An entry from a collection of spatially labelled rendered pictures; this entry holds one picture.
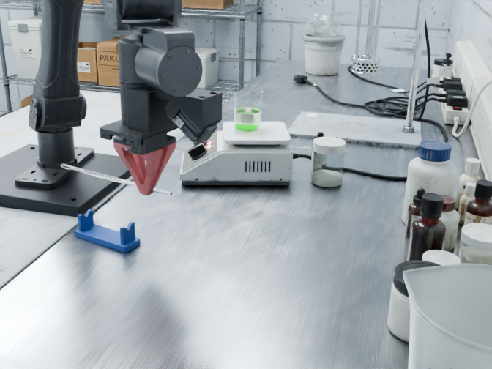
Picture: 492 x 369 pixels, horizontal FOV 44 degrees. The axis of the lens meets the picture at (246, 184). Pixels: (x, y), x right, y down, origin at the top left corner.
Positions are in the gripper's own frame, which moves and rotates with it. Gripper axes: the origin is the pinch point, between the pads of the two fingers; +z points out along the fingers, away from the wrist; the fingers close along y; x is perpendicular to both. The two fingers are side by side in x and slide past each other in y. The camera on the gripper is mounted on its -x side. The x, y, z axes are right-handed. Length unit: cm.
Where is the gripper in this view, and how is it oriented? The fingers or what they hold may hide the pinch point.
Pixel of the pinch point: (146, 187)
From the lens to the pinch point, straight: 82.4
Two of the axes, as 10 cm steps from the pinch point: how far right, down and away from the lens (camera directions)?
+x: -8.6, -2.1, 4.6
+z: -0.3, 9.3, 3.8
